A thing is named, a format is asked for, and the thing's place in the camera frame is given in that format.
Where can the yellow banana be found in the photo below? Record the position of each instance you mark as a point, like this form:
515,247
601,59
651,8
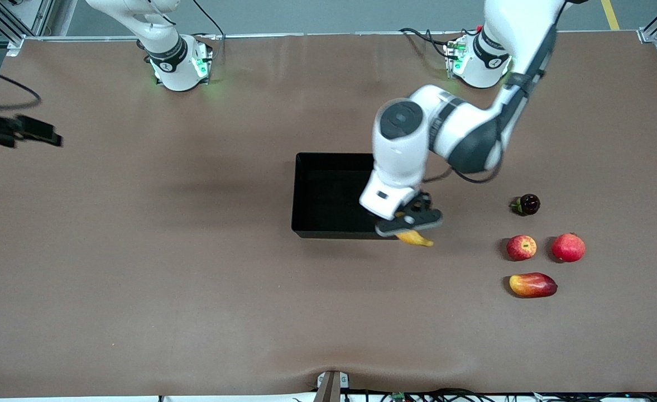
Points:
415,239

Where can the black plastic box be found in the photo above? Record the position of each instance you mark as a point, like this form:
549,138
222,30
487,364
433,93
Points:
328,190

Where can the red yellow apple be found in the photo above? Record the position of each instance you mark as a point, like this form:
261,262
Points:
521,248

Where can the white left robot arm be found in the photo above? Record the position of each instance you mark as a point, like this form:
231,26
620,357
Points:
406,134

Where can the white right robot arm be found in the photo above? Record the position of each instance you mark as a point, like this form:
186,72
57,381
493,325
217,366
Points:
174,67

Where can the dark purple mangosteen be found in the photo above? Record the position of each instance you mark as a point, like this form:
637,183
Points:
528,204

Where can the red yellow mango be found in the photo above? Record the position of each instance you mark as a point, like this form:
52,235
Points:
533,285

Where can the large red apple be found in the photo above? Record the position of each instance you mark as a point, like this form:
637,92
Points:
568,248

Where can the brown table mat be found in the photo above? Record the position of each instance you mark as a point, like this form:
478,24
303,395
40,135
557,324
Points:
194,290

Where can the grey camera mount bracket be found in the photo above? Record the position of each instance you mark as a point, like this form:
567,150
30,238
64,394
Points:
332,385

